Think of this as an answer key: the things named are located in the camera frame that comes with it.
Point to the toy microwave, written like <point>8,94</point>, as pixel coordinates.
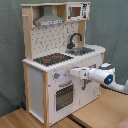
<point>78,11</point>

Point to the white oven door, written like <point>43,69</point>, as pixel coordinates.
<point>63,100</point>

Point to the white cabinet door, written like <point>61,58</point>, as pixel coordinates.
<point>90,89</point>

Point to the grey range hood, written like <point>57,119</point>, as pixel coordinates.
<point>48,18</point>

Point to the stove knob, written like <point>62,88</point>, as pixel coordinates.
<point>56,75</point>

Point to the grey toy sink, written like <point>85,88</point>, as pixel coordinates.
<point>79,51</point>

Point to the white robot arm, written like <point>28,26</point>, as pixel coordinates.
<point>104,77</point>

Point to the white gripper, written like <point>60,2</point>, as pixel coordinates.
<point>81,73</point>

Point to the black toy stovetop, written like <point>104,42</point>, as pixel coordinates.
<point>52,59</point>

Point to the wooden toy kitchen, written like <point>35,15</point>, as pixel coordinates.
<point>45,40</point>

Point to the black toy faucet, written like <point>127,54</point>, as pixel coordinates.
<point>73,40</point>

